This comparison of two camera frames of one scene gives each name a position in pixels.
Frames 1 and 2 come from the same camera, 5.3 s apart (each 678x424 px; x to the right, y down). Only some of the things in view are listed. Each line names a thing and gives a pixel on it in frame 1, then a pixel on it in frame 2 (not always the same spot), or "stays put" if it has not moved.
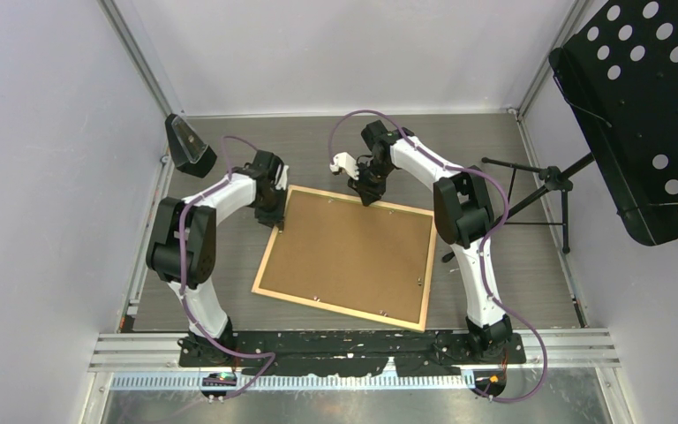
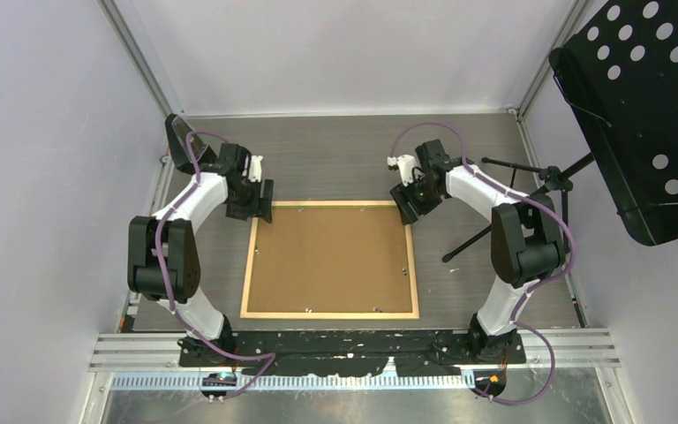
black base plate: [353, 353] stays put
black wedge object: [188, 154] stays put
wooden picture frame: [345, 310] → [414, 314]
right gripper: [368, 194] → [403, 195]
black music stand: [638, 75] stays put
